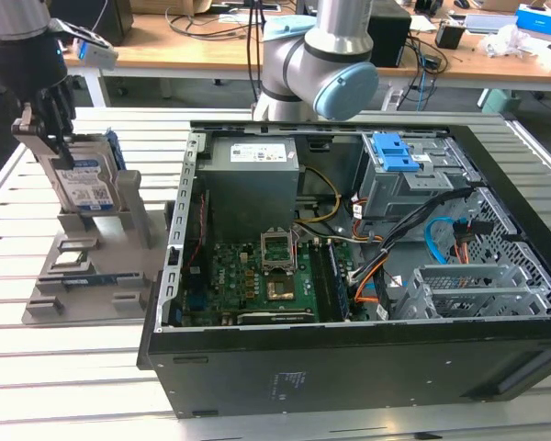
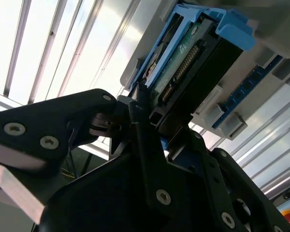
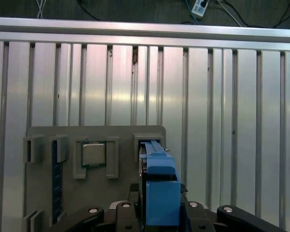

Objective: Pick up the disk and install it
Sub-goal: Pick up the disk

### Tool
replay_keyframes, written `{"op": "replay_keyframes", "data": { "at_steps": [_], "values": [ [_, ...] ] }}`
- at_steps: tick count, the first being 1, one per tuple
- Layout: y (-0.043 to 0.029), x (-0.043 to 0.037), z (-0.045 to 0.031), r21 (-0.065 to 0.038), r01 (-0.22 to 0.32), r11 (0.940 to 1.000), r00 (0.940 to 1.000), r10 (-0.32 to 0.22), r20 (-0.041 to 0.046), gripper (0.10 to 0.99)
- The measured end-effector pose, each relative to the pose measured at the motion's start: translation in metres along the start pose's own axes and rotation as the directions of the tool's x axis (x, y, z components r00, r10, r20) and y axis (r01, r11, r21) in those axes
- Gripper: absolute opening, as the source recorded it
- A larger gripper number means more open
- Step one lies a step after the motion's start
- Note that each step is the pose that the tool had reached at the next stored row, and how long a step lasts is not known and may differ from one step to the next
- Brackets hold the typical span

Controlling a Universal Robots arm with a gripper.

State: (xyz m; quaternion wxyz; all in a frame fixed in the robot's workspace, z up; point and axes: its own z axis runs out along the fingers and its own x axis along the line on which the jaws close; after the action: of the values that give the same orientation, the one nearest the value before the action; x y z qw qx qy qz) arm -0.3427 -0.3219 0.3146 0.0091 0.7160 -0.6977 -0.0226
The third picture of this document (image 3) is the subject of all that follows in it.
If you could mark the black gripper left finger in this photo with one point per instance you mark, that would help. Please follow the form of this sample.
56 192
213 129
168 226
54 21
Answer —
125 217

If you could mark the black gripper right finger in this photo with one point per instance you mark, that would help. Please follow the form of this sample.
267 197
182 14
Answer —
195 217

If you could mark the hard disk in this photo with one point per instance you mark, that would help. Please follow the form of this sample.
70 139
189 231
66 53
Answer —
162 200

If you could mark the grey parts rack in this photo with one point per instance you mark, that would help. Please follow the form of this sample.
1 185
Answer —
99 193

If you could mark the silver CPU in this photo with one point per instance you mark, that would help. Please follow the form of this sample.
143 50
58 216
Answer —
93 154

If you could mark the blue RAM stick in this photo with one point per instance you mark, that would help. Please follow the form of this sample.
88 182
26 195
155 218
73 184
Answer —
57 183

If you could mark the white power strip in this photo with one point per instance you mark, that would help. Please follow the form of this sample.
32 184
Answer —
200 8

